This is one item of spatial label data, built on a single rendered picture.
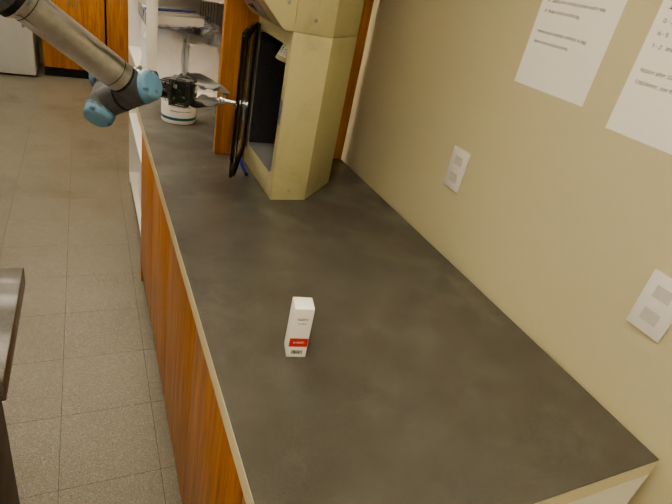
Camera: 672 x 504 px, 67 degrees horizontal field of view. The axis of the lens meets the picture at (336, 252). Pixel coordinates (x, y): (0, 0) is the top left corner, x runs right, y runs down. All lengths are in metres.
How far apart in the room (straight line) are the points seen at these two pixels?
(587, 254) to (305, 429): 0.67
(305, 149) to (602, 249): 0.83
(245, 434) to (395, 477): 0.23
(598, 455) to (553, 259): 0.41
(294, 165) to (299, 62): 0.29
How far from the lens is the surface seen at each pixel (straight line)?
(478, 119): 1.40
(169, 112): 2.08
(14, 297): 1.10
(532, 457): 0.95
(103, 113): 1.46
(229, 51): 1.75
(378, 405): 0.91
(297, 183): 1.53
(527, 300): 1.26
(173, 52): 2.74
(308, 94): 1.45
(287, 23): 1.39
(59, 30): 1.30
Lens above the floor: 1.56
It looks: 29 degrees down
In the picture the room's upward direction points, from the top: 13 degrees clockwise
